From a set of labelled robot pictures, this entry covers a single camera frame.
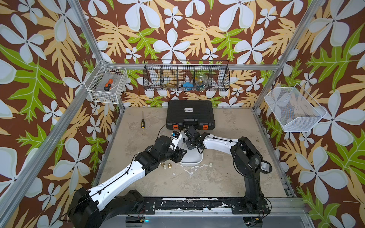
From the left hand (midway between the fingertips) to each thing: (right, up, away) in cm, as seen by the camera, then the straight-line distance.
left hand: (183, 148), depth 77 cm
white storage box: (+6, -8, +12) cm, 15 cm away
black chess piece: (+1, +1, +21) cm, 21 cm away
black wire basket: (+2, +47, +21) cm, 52 cm away
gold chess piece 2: (-13, -12, +10) cm, 20 cm away
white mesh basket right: (+65, +21, +4) cm, 69 cm away
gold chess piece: (-9, -13, +10) cm, 19 cm away
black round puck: (+51, -14, +9) cm, 54 cm away
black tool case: (0, +20, +28) cm, 34 cm away
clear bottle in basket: (+14, +42, +21) cm, 49 cm away
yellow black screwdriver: (-32, +14, +32) cm, 47 cm away
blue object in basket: (+3, +38, +16) cm, 42 cm away
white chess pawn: (-12, -13, +9) cm, 20 cm away
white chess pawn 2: (+17, -12, +9) cm, 23 cm away
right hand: (+5, +1, +21) cm, 22 cm away
